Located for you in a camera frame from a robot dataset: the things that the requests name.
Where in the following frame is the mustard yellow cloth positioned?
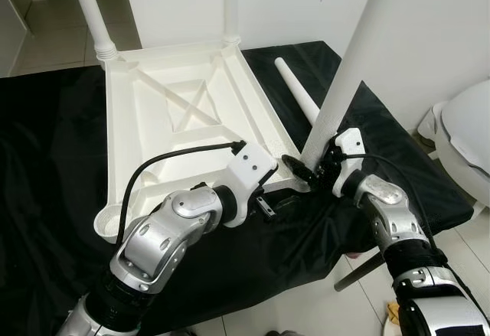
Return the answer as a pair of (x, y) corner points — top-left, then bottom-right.
(385, 299), (403, 328)

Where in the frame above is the white plastic table leg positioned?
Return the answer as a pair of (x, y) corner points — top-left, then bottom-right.
(67, 0), (119, 61)
(224, 0), (242, 44)
(274, 57), (321, 126)
(300, 0), (430, 170)

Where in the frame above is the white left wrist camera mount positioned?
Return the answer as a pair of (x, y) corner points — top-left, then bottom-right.
(226, 141), (279, 226)

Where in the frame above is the black-legged table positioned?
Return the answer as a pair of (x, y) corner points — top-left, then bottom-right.
(335, 253), (385, 292)

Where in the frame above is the white plastic children table top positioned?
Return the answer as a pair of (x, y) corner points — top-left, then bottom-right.
(93, 36), (307, 243)

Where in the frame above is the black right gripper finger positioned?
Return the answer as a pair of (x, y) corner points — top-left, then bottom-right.
(282, 155), (319, 188)

